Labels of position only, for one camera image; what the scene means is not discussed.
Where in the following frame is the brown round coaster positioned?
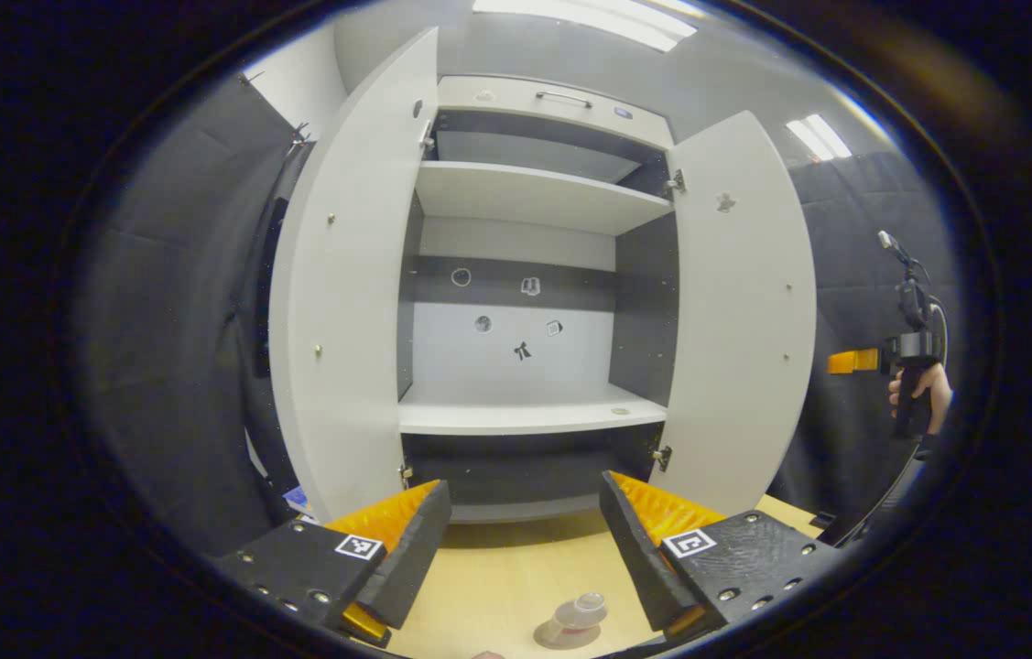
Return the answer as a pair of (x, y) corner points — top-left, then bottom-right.
(534, 622), (603, 651)

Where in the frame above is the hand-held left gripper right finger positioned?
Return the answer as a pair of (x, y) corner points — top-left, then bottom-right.
(599, 470), (848, 647)

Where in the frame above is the long ceiling light panel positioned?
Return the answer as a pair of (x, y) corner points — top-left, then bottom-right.
(472, 0), (698, 53)

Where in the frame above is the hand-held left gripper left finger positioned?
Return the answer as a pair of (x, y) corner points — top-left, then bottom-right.
(213, 479), (453, 649)

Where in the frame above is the clear plastic bottle pink label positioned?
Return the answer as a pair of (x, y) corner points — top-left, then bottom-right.
(541, 591), (610, 643)

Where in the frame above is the small ceiling light panel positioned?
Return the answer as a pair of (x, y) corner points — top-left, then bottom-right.
(786, 113), (853, 162)

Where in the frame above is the black backdrop cloth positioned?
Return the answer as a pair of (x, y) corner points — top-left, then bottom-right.
(232, 146), (315, 513)
(67, 73), (297, 550)
(767, 151), (961, 541)

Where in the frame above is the white cabinet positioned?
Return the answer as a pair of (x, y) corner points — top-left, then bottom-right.
(397, 73), (681, 524)

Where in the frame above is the white cabinet shelf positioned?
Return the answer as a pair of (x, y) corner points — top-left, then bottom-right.
(413, 161), (674, 237)
(398, 383), (668, 437)

